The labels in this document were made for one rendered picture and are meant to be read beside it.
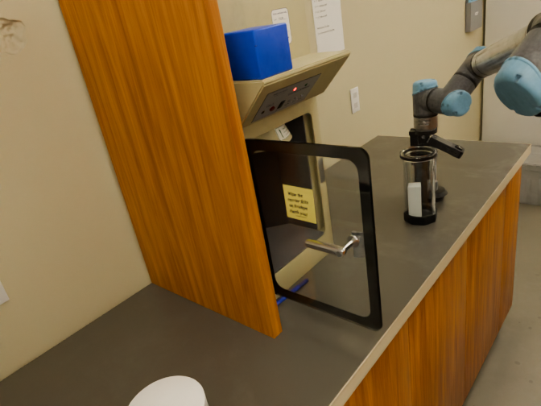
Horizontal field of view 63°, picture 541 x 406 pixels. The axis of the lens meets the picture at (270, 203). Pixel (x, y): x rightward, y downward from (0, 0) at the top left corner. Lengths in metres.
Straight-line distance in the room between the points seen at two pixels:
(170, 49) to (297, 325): 0.67
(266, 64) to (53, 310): 0.84
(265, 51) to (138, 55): 0.27
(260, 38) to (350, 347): 0.66
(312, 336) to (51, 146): 0.78
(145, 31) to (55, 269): 0.65
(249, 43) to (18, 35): 0.56
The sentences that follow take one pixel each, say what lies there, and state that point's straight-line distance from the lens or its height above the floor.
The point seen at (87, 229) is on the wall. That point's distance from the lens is 1.28.
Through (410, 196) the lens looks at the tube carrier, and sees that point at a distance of 1.42.
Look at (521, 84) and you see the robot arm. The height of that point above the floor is 1.41.
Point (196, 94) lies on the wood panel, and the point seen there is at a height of 1.50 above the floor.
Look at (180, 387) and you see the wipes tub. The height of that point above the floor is 1.09.
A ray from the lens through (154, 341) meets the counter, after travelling 1.17.
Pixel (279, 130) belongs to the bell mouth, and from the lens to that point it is 1.11.
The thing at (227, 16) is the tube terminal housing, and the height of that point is 1.63.
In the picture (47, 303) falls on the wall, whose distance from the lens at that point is 1.29.
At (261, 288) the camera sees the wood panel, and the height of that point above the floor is 1.08.
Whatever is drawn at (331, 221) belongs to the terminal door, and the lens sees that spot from 0.87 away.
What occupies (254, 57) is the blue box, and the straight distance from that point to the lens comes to 0.86.
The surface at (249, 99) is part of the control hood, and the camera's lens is 0.89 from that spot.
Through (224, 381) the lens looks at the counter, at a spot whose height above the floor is 0.94.
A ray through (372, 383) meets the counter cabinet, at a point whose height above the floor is 0.80.
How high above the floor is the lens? 1.63
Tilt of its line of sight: 24 degrees down
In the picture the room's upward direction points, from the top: 10 degrees counter-clockwise
